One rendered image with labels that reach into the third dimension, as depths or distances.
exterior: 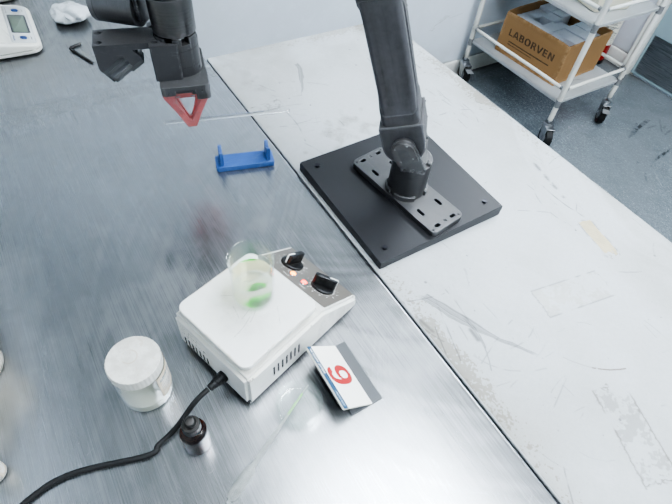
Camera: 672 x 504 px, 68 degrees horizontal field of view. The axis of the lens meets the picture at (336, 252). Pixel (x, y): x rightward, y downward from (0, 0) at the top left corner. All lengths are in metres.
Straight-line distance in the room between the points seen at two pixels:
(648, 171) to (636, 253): 1.94
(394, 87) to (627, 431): 0.53
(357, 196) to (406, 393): 0.34
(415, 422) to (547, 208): 0.47
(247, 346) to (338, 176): 0.39
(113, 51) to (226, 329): 0.39
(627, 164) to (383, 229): 2.17
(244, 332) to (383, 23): 0.40
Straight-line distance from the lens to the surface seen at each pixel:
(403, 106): 0.71
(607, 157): 2.83
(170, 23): 0.72
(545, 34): 2.71
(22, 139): 1.04
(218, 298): 0.61
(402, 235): 0.78
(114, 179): 0.91
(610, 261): 0.91
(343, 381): 0.62
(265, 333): 0.58
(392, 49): 0.67
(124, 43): 0.75
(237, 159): 0.89
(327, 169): 0.86
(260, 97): 1.06
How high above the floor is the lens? 1.49
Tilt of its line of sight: 51 degrees down
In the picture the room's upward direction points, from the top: 7 degrees clockwise
